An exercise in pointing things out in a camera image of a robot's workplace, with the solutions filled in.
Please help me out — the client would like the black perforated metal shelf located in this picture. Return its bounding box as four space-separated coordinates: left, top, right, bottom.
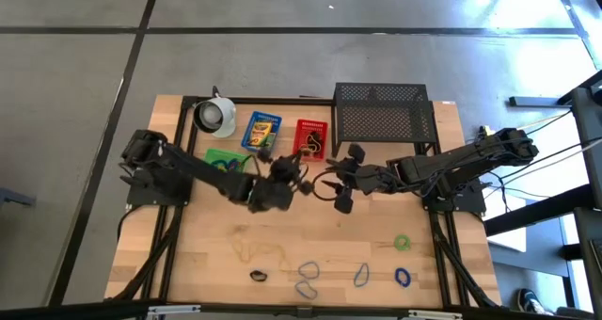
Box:
331 82 437 157

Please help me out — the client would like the green plastic basket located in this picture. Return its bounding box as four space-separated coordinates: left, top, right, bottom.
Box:
203 148 253 174

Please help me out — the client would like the silver metal bracket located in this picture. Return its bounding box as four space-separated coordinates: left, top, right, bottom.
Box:
147 304 202 317
407 309 465 320

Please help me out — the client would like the red plastic basket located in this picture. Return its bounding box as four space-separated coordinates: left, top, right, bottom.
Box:
292 118 329 163

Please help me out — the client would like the right wrist camera black cable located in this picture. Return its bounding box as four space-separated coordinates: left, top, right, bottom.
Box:
311 168 341 202

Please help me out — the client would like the blue spiral coil wristband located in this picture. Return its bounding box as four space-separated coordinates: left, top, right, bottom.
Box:
393 266 413 289

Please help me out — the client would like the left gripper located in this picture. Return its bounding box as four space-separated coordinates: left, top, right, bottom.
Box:
257 148 315 195

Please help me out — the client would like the blue rubber band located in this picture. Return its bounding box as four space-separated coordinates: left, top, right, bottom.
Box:
297 261 321 280
294 280 319 301
353 262 372 289

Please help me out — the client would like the person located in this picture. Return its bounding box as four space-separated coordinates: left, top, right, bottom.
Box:
516 287 556 317

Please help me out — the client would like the black neighbouring workbench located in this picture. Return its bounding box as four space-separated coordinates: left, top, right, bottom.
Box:
483 68 602 320

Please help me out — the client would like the blue plastic basket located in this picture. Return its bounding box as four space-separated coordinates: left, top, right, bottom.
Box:
240 110 283 152

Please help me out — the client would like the yellow rubber band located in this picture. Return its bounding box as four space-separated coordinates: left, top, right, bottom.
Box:
299 132 326 157
230 232 293 270

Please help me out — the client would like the yellow Crayola crayon box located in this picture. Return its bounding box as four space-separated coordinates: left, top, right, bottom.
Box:
247 120 275 148

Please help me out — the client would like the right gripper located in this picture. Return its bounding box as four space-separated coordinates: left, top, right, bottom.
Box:
321 144 372 216

